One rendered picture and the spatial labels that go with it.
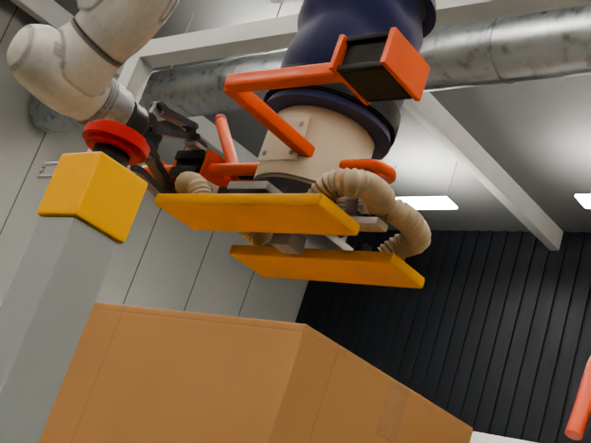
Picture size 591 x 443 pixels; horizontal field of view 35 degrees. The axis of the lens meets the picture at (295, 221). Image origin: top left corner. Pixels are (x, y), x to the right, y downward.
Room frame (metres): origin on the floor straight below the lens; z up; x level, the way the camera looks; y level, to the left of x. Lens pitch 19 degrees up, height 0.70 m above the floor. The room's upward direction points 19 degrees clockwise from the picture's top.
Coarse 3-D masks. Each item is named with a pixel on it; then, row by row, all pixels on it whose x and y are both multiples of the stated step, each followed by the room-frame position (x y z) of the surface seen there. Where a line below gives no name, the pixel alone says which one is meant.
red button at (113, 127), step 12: (96, 120) 0.90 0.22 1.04; (108, 120) 0.89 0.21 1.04; (84, 132) 0.90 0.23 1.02; (96, 132) 0.89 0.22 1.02; (108, 132) 0.88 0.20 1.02; (120, 132) 0.88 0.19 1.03; (132, 132) 0.89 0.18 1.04; (96, 144) 0.91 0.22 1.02; (108, 144) 0.90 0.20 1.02; (120, 144) 0.89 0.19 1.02; (132, 144) 0.89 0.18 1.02; (144, 144) 0.90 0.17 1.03; (120, 156) 0.90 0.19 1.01; (132, 156) 0.91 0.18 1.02; (144, 156) 0.92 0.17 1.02
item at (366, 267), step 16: (240, 256) 1.55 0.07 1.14; (256, 256) 1.53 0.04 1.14; (272, 256) 1.50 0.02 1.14; (288, 256) 1.47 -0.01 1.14; (304, 256) 1.45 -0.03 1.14; (320, 256) 1.43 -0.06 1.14; (336, 256) 1.41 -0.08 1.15; (352, 256) 1.39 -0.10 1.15; (368, 256) 1.36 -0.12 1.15; (384, 256) 1.34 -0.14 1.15; (272, 272) 1.59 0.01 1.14; (288, 272) 1.56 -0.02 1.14; (304, 272) 1.53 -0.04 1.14; (320, 272) 1.50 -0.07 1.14; (336, 272) 1.47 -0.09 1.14; (352, 272) 1.44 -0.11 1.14; (368, 272) 1.41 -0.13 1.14; (384, 272) 1.39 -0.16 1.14; (400, 272) 1.36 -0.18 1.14; (416, 272) 1.38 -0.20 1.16
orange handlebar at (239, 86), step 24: (264, 72) 1.14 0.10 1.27; (288, 72) 1.11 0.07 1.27; (312, 72) 1.08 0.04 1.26; (240, 96) 1.21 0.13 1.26; (264, 120) 1.26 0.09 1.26; (288, 144) 1.31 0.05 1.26; (144, 168) 1.66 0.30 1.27; (168, 168) 1.61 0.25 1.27; (216, 168) 1.53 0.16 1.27; (240, 168) 1.49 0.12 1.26; (360, 168) 1.32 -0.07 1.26; (384, 168) 1.30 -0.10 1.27
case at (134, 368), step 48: (96, 336) 1.34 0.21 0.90; (144, 336) 1.26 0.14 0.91; (192, 336) 1.20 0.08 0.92; (240, 336) 1.13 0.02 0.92; (288, 336) 1.08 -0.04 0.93; (96, 384) 1.31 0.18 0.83; (144, 384) 1.24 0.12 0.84; (192, 384) 1.17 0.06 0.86; (240, 384) 1.12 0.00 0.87; (288, 384) 1.07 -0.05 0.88; (336, 384) 1.12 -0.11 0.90; (384, 384) 1.18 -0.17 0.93; (48, 432) 1.35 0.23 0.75; (96, 432) 1.28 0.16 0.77; (144, 432) 1.21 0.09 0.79; (192, 432) 1.15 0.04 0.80; (240, 432) 1.10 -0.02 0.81; (288, 432) 1.08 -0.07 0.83; (336, 432) 1.14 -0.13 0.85; (384, 432) 1.20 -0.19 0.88; (432, 432) 1.27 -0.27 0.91
